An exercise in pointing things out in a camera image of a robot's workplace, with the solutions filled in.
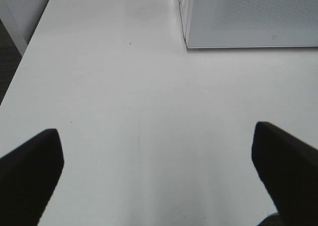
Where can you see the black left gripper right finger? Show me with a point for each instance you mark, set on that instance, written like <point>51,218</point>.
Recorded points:
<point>288,168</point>

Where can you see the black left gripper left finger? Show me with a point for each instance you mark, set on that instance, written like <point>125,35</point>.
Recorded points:
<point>29,175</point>

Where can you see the white microwave door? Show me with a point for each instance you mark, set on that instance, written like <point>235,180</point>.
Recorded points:
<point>252,23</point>

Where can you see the white microwave oven body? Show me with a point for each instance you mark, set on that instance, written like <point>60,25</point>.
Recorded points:
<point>185,7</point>

